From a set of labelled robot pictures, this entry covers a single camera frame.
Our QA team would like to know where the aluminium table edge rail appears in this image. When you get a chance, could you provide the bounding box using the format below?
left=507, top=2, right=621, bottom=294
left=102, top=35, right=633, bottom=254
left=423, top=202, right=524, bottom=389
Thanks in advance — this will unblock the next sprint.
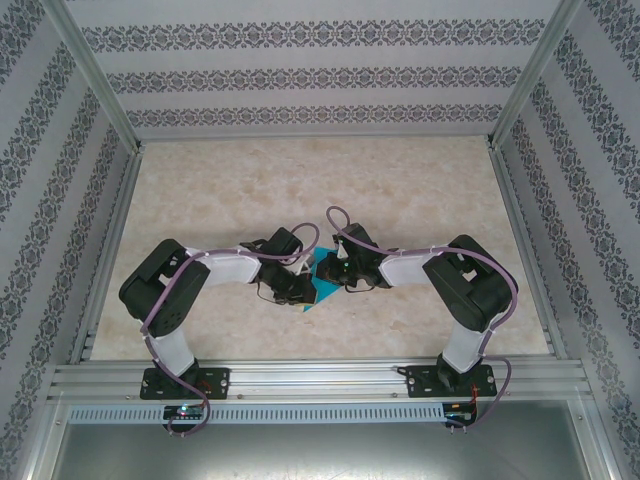
left=69, top=144, right=146, bottom=364
left=487, top=142, right=572, bottom=361

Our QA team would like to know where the aluminium frame post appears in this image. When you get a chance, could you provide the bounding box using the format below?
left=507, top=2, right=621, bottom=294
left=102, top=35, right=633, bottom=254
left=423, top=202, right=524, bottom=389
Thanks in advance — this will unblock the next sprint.
left=39, top=0, right=146, bottom=154
left=485, top=0, right=585, bottom=151
left=17, top=394, right=69, bottom=480
left=573, top=397, right=624, bottom=480

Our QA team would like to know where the small circuit board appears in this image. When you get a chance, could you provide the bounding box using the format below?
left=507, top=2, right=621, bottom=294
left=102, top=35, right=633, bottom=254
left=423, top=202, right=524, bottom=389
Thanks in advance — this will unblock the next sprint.
left=443, top=401, right=480, bottom=425
left=160, top=403, right=207, bottom=422

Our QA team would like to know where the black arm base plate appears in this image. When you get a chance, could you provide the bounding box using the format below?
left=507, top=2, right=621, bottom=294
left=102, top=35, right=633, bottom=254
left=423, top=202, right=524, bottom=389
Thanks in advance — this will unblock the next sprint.
left=141, top=367, right=231, bottom=402
left=399, top=364, right=497, bottom=400

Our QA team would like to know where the slotted grey cable duct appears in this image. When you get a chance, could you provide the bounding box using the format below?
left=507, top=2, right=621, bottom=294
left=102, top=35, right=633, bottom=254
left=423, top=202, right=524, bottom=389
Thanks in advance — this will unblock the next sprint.
left=66, top=402, right=447, bottom=425

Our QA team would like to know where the blue square paper sheet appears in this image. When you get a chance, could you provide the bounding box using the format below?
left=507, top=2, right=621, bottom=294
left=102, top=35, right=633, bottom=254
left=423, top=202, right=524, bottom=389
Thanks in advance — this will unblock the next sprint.
left=299, top=246, right=351, bottom=315

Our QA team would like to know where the long aluminium mounting rail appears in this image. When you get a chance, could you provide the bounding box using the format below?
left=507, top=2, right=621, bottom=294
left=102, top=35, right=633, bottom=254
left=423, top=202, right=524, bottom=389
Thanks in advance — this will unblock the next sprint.
left=47, top=355, right=594, bottom=403

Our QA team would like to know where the grey metal panel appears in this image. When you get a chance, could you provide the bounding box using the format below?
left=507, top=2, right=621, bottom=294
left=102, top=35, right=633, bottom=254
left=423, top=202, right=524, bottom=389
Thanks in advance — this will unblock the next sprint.
left=49, top=422, right=609, bottom=480

